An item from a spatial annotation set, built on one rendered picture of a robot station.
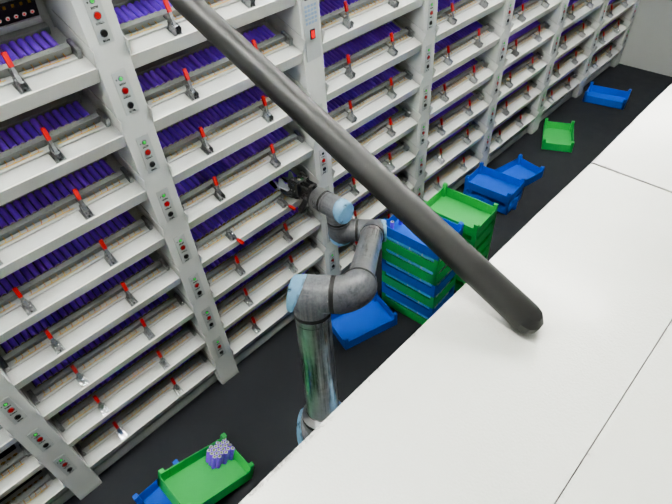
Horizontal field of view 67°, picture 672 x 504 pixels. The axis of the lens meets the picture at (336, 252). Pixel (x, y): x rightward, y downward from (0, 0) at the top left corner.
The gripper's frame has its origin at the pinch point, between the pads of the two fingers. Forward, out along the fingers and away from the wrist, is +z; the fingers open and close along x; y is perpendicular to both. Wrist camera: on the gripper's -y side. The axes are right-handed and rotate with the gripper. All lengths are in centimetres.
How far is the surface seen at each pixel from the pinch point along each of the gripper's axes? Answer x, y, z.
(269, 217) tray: 14.3, -6.0, -7.0
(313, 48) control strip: -17, 53, -9
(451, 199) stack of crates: -77, -39, -39
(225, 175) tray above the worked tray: 25.5, 18.4, -0.4
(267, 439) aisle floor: 62, -78, -42
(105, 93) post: 57, 65, -3
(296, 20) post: -13, 63, -6
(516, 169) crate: -175, -79, -31
